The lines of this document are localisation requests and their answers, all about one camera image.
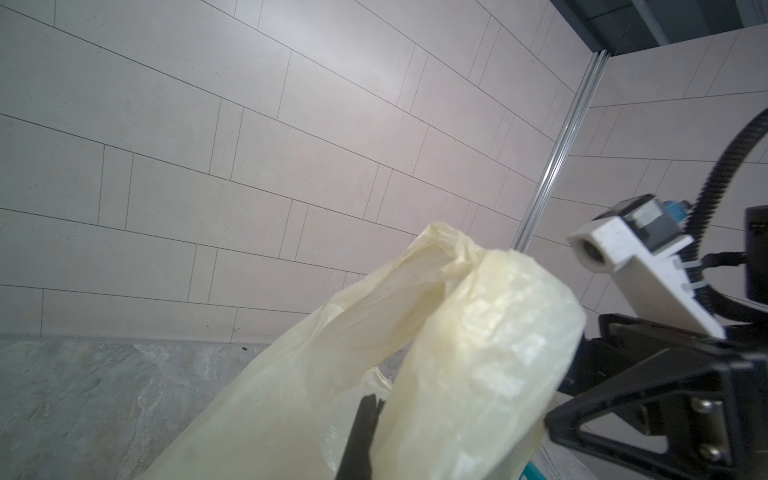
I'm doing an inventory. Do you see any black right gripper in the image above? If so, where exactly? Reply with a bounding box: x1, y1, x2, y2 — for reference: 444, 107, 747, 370
545, 314, 767, 479

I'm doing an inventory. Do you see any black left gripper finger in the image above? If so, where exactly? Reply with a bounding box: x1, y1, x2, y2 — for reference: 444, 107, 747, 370
335, 394, 384, 480

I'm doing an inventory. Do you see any yellow plastic bag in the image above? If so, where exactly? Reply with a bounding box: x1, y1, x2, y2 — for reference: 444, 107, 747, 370
146, 222, 587, 479

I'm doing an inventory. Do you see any teal plastic basket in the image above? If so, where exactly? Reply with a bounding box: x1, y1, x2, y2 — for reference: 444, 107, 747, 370
519, 462, 546, 480

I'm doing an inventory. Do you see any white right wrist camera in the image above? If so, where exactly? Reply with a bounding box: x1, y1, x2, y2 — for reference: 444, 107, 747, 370
567, 194, 726, 339

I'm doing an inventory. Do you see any right aluminium corner post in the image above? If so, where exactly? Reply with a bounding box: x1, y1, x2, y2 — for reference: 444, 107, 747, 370
511, 49, 611, 253

